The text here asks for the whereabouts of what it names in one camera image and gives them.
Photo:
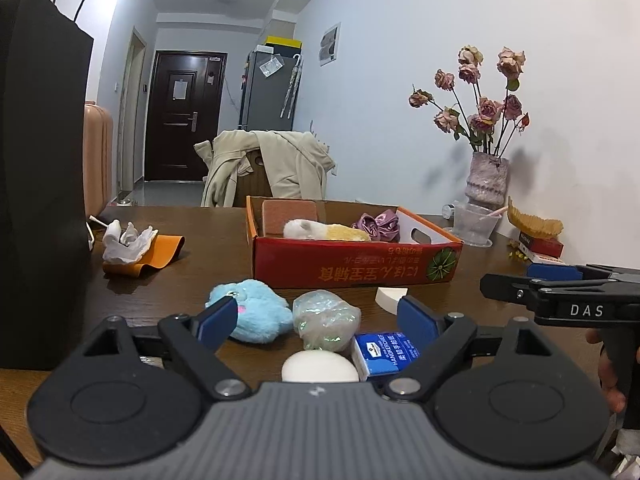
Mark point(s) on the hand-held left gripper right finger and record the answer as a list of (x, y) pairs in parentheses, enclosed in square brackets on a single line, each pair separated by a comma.
[(417, 320)]

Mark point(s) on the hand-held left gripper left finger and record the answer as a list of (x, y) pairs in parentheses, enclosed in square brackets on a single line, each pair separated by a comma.
[(220, 322)]

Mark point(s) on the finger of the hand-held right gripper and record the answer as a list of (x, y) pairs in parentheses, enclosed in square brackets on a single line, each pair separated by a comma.
[(555, 271), (505, 286)]

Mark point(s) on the blue plush toy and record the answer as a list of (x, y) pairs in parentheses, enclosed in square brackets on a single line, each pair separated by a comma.
[(265, 310)]

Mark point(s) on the blue tissue packet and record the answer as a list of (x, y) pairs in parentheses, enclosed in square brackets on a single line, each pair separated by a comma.
[(385, 355)]

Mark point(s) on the plastic-wrapped white ball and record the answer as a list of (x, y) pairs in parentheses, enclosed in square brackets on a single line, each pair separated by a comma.
[(325, 320)]

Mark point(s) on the pink satin scrunchie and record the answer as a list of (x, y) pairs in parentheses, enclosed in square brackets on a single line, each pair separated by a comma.
[(377, 225)]

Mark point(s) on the orange cardboard box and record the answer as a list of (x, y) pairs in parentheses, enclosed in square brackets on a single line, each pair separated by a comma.
[(325, 265)]

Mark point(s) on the white round sponge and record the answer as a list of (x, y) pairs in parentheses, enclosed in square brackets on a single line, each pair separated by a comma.
[(320, 367)]

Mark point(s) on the red-brown sponge block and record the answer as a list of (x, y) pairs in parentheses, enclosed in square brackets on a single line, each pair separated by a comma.
[(292, 212)]

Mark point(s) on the yellow and white plush toy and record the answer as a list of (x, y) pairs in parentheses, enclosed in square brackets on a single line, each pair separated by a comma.
[(320, 231)]

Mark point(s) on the person's right hand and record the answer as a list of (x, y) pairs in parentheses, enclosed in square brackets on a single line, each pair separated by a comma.
[(607, 375)]

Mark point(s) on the white flat box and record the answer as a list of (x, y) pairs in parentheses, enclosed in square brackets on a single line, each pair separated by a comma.
[(542, 259)]

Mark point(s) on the red box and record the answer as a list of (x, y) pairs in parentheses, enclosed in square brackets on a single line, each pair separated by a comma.
[(545, 246)]

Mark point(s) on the small yellow candies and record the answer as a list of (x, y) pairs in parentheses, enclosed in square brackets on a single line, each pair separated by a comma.
[(517, 255)]

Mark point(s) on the white foam piece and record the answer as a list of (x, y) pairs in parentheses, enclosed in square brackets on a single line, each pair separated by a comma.
[(387, 297)]

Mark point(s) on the yellow scalloped paper bowl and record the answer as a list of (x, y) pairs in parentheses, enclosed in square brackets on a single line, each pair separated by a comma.
[(537, 227)]

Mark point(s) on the clear plastic cup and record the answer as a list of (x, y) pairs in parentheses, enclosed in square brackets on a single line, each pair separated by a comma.
[(472, 227)]

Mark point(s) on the orange leather pouch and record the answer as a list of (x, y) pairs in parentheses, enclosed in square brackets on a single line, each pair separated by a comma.
[(167, 250)]

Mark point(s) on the mottled pink vase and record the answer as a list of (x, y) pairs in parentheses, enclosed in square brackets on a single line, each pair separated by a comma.
[(487, 180)]

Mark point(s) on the crumpled white tissue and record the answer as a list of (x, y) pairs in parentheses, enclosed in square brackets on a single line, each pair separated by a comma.
[(122, 247)]

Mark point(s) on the wooden chair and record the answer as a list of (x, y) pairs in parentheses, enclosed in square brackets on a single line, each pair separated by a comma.
[(252, 175)]

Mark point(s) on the beige jacket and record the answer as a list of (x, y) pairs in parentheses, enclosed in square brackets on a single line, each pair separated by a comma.
[(290, 165)]

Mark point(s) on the dried pink roses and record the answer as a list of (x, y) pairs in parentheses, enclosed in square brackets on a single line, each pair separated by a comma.
[(487, 110)]

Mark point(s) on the dark brown entrance door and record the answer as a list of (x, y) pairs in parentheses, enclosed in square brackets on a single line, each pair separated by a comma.
[(180, 125)]

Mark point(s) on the orange suitcase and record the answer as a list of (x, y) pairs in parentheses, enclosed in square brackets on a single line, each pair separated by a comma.
[(97, 160)]

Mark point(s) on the light interior door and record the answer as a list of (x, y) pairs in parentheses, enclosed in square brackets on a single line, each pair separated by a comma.
[(131, 120)]

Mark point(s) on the black paper bag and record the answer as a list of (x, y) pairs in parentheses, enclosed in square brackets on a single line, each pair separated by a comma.
[(40, 185)]

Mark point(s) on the grey refrigerator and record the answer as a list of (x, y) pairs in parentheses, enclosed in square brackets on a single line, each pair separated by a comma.
[(265, 100)]

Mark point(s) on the hanging folded umbrella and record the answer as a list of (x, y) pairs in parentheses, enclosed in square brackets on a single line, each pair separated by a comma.
[(290, 90)]

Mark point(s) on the yellow and black box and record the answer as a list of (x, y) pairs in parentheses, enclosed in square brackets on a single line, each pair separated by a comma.
[(282, 42)]

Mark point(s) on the white wall panel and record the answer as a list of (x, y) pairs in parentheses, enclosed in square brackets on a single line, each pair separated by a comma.
[(330, 44)]

